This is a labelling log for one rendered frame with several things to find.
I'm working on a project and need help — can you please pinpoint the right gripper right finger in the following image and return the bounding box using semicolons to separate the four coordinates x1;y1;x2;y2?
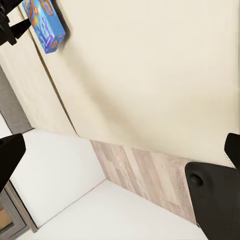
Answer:
224;133;240;173

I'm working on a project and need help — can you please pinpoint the board game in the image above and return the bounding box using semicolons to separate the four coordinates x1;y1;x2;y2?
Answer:
21;0;66;54

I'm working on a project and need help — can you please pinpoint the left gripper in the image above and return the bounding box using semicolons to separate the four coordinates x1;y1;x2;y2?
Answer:
0;0;32;46

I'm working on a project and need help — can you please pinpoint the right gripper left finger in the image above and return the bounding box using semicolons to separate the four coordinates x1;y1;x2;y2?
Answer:
0;133;26;193

